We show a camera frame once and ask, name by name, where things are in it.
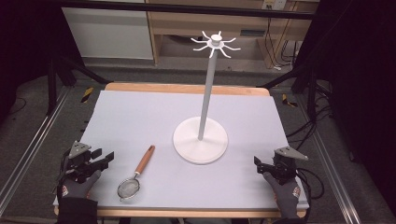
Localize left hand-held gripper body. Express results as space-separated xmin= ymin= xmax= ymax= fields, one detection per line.
xmin=63 ymin=140 xmax=103 ymax=185

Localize white wall socket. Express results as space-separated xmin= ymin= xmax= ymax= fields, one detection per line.
xmin=262 ymin=0 xmax=287 ymax=11

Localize hanging black desk cables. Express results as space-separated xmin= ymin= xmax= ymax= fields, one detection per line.
xmin=263 ymin=17 xmax=301 ymax=69

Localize wooden-handled mesh strainer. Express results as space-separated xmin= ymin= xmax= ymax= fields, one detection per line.
xmin=117 ymin=144 xmax=156 ymax=202

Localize dark curtain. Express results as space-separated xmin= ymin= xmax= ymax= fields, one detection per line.
xmin=0 ymin=0 xmax=82 ymax=125
xmin=293 ymin=0 xmax=396 ymax=208

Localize wooden desk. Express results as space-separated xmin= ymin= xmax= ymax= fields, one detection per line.
xmin=145 ymin=0 xmax=319 ymax=70

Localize black horizontal frame bar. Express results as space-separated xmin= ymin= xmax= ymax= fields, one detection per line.
xmin=59 ymin=0 xmax=316 ymax=21

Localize white cabinet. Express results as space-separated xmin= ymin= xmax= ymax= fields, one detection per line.
xmin=61 ymin=7 xmax=154 ymax=61

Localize white hook stand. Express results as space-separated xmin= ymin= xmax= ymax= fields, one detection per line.
xmin=172 ymin=30 xmax=242 ymax=165

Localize black frame stand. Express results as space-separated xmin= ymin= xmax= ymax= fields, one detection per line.
xmin=46 ymin=54 xmax=111 ymax=117
xmin=256 ymin=61 xmax=319 ymax=120

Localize yellow-black floor tape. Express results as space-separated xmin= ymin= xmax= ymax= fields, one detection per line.
xmin=281 ymin=93 xmax=299 ymax=109
xmin=80 ymin=86 xmax=94 ymax=105

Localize pale grey table mat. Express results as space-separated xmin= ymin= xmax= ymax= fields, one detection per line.
xmin=51 ymin=90 xmax=310 ymax=211

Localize black floor cables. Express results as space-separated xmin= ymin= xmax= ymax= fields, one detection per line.
xmin=285 ymin=78 xmax=335 ymax=152

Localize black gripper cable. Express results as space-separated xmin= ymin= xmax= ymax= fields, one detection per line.
xmin=294 ymin=167 xmax=326 ymax=201
xmin=55 ymin=148 xmax=72 ymax=195

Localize metal floor rail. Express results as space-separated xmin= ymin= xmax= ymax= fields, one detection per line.
xmin=0 ymin=88 xmax=72 ymax=217
xmin=294 ymin=92 xmax=362 ymax=224

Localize wooden table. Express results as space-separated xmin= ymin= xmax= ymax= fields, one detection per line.
xmin=53 ymin=81 xmax=308 ymax=219

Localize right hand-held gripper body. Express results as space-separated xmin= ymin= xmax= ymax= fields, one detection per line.
xmin=266 ymin=146 xmax=309 ymax=187

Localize person's left hand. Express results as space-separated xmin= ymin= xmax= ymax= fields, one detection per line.
xmin=57 ymin=169 xmax=103 ymax=200

